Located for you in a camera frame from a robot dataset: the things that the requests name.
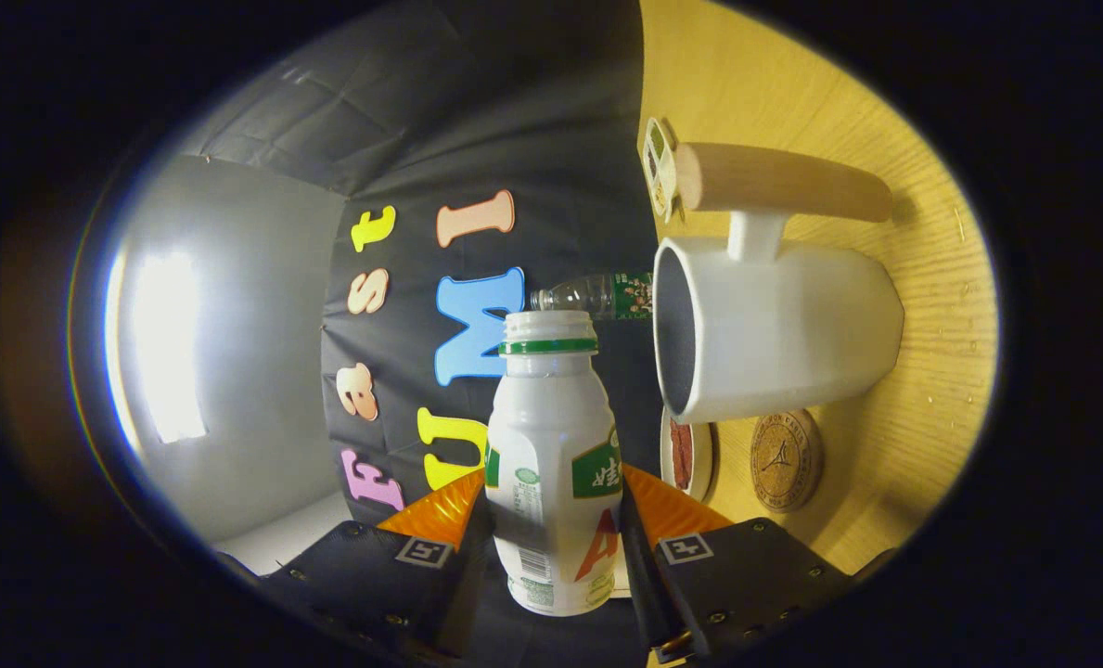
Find clear plastic water bottle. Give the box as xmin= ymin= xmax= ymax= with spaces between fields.
xmin=530 ymin=271 xmax=656 ymax=322

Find ceiling light panel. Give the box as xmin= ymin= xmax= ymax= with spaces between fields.
xmin=129 ymin=250 xmax=209 ymax=444

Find white round plate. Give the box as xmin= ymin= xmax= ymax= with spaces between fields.
xmin=660 ymin=408 xmax=716 ymax=503

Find round cork coaster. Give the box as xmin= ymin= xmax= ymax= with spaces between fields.
xmin=750 ymin=410 xmax=824 ymax=513

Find red meat slices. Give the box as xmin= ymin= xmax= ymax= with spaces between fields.
xmin=670 ymin=419 xmax=695 ymax=490

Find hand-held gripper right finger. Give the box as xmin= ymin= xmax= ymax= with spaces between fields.
xmin=620 ymin=464 xmax=856 ymax=664

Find white cup with wooden handle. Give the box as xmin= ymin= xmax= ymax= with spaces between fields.
xmin=653 ymin=142 xmax=905 ymax=425

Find white divided dish with beans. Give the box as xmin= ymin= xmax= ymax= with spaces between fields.
xmin=641 ymin=117 xmax=679 ymax=224

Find white juice bottle green label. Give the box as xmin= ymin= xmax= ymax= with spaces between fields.
xmin=484 ymin=311 xmax=624 ymax=617

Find wooden table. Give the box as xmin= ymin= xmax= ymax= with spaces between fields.
xmin=637 ymin=0 xmax=999 ymax=576

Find black backdrop cloth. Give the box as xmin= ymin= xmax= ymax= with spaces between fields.
xmin=175 ymin=0 xmax=691 ymax=520

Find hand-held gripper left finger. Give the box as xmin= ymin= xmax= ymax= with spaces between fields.
xmin=263 ymin=469 xmax=492 ymax=664

